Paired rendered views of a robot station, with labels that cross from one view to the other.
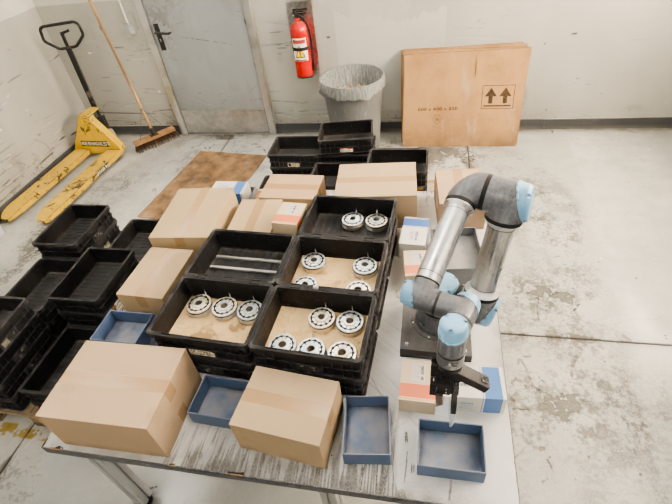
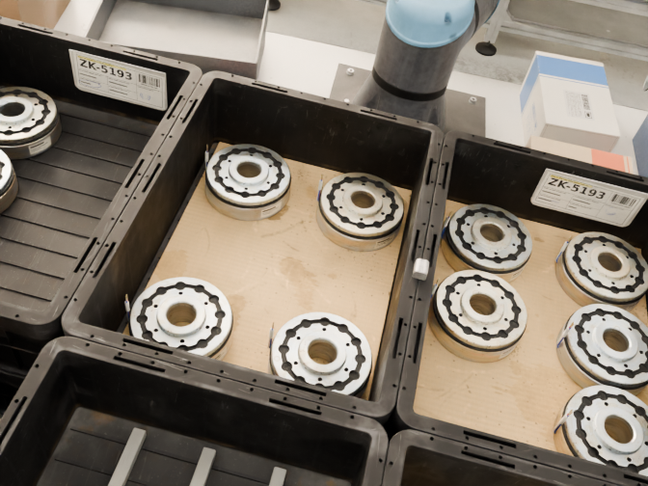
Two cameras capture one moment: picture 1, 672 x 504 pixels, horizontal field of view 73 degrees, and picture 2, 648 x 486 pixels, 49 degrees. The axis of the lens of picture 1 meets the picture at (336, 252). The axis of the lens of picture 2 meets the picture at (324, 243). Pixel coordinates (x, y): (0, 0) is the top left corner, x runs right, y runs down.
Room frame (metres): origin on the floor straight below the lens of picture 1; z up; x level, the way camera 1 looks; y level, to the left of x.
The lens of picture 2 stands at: (1.39, 0.50, 1.46)
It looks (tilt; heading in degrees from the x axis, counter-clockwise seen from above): 49 degrees down; 256
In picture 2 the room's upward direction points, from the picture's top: 11 degrees clockwise
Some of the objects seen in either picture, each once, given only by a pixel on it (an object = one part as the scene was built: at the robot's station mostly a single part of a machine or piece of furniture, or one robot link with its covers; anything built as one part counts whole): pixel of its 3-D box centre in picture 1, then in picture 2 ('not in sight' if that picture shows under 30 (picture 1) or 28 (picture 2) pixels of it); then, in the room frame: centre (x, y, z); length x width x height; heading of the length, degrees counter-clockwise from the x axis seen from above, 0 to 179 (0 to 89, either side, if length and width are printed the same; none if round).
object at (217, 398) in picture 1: (224, 402); not in sight; (0.88, 0.47, 0.74); 0.20 x 0.15 x 0.07; 72
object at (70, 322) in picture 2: (333, 264); (281, 219); (1.32, 0.01, 0.92); 0.40 x 0.30 x 0.02; 72
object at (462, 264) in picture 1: (456, 251); (181, 29); (1.45, -0.53, 0.78); 0.27 x 0.20 x 0.05; 172
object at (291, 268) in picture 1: (335, 273); (277, 250); (1.32, 0.01, 0.87); 0.40 x 0.30 x 0.11; 72
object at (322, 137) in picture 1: (348, 157); not in sight; (3.07, -0.19, 0.37); 0.42 x 0.34 x 0.46; 75
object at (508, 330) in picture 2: (321, 317); (480, 308); (1.10, 0.09, 0.86); 0.10 x 0.10 x 0.01
